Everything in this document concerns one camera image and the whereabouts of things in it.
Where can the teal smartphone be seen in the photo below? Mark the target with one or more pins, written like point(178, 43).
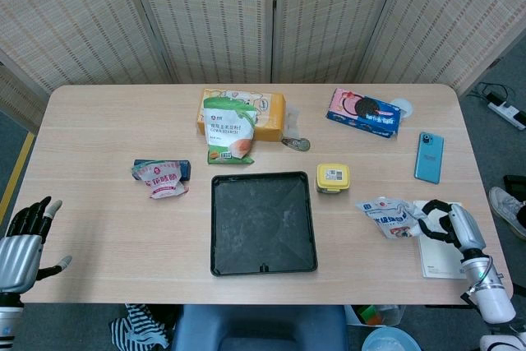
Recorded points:
point(429, 158)

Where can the green white corn starch bag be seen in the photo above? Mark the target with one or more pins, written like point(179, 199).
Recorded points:
point(226, 129)

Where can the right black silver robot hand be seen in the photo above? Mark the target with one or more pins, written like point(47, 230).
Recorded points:
point(466, 227)

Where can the beige woven folding screen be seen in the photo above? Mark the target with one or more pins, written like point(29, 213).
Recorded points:
point(205, 18)

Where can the clear bag with colourful cube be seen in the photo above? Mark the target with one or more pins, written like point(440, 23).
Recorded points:
point(370, 315)

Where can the black white striped cloth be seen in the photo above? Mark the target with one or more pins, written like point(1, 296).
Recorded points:
point(131, 328)

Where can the blue chair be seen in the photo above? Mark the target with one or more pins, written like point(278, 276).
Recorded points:
point(259, 326)

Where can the pink blue cookie box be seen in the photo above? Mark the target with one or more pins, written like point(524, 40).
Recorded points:
point(361, 112)

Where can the white sneaker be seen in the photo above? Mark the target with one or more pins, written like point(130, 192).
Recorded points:
point(507, 207)

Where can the yellow tissue pack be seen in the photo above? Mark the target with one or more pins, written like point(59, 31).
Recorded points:
point(269, 116)

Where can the white notebook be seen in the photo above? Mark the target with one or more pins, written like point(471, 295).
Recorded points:
point(439, 258)

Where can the light blue basin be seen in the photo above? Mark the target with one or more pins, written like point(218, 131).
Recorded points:
point(388, 340)

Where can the white power strip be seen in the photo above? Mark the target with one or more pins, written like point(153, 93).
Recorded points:
point(509, 112)

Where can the black object on floor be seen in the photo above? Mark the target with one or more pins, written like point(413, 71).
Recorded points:
point(513, 182)

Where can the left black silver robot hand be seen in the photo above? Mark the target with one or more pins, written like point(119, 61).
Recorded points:
point(18, 260)

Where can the white round lid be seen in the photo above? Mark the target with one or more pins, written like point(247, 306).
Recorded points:
point(404, 106)

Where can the correction tape dispenser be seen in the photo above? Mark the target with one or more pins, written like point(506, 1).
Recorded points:
point(296, 144)

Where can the yellow lidded container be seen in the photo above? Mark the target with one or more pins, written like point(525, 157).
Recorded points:
point(333, 176)

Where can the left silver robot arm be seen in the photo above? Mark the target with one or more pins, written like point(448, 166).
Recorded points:
point(8, 322)

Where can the clear plastic wrapper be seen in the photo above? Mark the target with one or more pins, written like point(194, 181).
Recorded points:
point(292, 121)

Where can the black square plastic tray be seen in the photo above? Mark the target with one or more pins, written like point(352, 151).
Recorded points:
point(263, 223)

